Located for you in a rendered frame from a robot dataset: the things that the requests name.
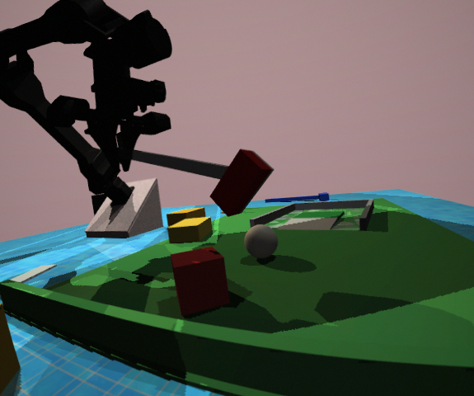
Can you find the dark red putter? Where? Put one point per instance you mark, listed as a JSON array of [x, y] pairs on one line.
[[239, 182]]

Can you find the white golf ball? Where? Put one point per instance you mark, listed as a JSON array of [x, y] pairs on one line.
[[261, 241]]

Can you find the red cube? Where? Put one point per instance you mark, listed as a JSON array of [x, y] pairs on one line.
[[200, 279]]

